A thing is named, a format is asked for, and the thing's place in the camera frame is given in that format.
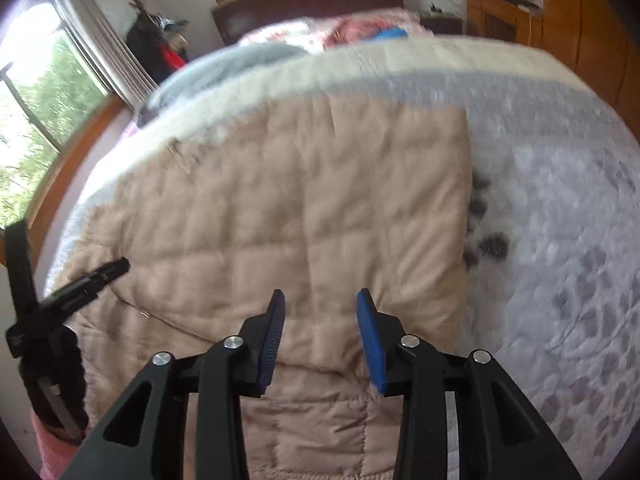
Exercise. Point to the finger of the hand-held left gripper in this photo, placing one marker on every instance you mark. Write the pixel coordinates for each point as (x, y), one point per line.
(90, 280)
(17, 270)

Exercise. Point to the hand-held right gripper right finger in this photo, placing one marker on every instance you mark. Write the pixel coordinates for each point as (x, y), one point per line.
(372, 345)

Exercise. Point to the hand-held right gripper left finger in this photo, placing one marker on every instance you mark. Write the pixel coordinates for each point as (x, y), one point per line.
(272, 340)

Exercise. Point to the beige quilted jacket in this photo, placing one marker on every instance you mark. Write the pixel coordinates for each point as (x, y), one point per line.
(300, 200)

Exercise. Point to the person's pink clothing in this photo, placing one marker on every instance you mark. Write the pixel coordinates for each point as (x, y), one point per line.
(45, 450)

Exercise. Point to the large wood-framed window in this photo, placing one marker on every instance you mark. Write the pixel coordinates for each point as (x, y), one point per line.
(45, 100)

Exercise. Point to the white striped curtain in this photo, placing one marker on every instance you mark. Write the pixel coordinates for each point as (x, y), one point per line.
(105, 50)

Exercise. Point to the red hanging item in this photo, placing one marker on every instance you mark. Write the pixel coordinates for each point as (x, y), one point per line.
(175, 59)

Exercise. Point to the grey floral bed blanket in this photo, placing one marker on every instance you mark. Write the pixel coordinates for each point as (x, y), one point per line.
(550, 185)

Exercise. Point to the grey-blue pillow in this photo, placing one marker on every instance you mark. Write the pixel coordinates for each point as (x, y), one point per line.
(240, 60)

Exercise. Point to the wooden coat rack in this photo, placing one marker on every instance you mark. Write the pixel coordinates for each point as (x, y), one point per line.
(137, 5)

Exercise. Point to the blue cloth item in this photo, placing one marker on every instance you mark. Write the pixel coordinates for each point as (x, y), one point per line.
(390, 34)

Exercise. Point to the floral pink pillow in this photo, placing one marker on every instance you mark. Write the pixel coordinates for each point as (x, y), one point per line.
(350, 30)

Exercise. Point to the dark nightstand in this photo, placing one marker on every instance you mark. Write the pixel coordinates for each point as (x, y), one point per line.
(442, 24)

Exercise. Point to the dark wooden headboard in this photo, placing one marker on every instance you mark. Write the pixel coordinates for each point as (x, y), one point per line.
(310, 0)

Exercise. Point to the wooden cabinet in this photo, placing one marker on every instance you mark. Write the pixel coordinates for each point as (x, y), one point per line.
(500, 25)

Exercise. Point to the wooden wardrobe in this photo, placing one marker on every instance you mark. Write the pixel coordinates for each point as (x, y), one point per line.
(595, 25)

